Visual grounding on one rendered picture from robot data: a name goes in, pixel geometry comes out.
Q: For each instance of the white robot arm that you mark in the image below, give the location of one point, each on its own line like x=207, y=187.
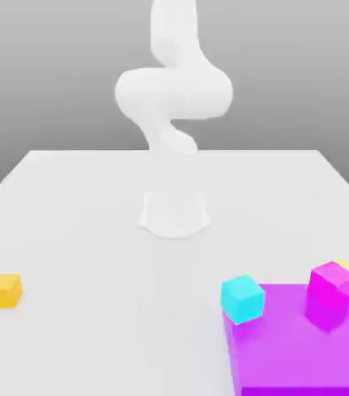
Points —
x=174, y=89

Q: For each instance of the small cyan cube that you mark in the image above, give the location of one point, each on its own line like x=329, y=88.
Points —
x=241, y=299

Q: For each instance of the small magenta cube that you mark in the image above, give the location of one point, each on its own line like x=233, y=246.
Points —
x=329, y=287

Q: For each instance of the small yellow cube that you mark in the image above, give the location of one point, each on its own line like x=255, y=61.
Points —
x=345, y=265

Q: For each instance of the small orange cube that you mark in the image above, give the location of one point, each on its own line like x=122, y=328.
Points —
x=3, y=291

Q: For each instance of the large purple box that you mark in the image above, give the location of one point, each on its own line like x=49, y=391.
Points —
x=298, y=349

